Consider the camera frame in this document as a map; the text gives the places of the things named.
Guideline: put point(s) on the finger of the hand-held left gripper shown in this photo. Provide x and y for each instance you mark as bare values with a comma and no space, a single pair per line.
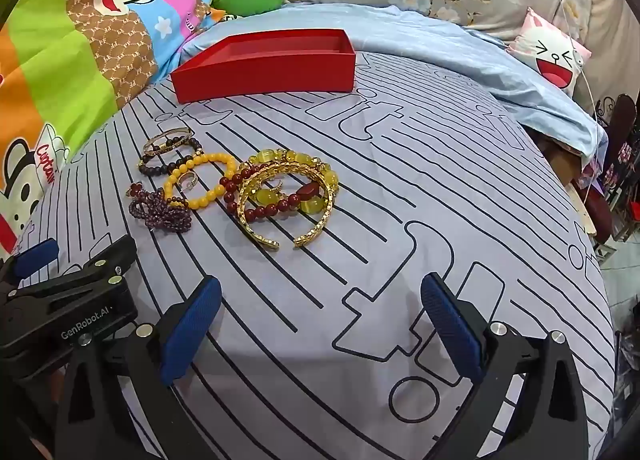
107,255
35,257

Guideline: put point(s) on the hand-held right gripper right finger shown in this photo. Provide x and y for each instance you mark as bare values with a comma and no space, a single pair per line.
450,330

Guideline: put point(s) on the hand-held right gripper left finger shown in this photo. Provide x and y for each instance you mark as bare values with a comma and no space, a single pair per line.
190,330

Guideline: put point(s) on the red rectangular box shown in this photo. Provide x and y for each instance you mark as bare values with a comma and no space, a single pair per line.
260,75

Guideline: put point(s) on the gold ear cuff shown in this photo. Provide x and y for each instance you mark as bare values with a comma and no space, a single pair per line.
186,182

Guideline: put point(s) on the thin gold bangle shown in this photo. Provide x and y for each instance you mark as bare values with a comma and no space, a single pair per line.
167,133

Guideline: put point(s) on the grey striped bed sheet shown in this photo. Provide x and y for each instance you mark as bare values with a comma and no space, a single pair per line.
400,180

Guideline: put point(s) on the colourful cartoon blanket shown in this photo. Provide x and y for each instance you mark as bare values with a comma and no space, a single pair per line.
75,40

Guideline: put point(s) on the cat face pillow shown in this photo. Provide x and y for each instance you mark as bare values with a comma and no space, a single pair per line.
550,60

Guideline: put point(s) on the beige cloth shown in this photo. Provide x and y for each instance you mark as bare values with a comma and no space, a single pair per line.
615,40

